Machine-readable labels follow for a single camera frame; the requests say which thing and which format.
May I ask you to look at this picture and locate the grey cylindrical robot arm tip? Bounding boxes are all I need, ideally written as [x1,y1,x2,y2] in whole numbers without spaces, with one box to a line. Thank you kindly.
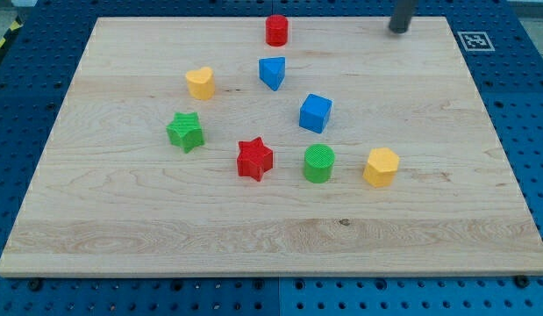
[389,0,418,34]

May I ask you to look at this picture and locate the blue cube block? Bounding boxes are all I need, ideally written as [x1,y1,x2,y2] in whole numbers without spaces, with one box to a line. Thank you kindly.
[299,94,332,133]

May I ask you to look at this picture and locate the red star block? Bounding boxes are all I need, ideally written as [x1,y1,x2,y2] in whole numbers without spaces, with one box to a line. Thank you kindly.
[237,137,274,182]

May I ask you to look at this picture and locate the green cylinder block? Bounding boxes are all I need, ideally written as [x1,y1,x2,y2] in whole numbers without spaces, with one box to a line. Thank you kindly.
[304,144,335,183]

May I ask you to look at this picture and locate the light wooden board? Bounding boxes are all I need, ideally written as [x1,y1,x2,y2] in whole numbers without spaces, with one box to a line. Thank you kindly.
[0,17,543,277]

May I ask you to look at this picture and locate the blue triangular prism block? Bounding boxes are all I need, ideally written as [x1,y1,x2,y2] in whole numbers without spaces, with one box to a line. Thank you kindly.
[259,56,286,91]

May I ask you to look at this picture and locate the green star block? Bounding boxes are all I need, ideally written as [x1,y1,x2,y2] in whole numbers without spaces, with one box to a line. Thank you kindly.
[166,112,204,153]

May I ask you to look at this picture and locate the yellow heart block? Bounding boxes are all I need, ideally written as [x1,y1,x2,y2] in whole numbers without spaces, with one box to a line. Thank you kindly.
[185,67,216,100]

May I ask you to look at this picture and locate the yellow hexagon block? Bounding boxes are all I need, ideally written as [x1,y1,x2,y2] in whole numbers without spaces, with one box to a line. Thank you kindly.
[362,147,400,188]

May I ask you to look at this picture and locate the red cylinder block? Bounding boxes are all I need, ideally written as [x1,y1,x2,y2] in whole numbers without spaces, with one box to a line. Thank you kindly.
[265,14,289,47]

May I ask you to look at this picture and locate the white fiducial marker tag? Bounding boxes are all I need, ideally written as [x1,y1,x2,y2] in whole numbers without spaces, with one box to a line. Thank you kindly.
[457,31,495,52]

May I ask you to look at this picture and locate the yellow black hazard tape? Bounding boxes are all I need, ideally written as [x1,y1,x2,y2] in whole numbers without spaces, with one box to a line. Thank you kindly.
[0,16,24,60]

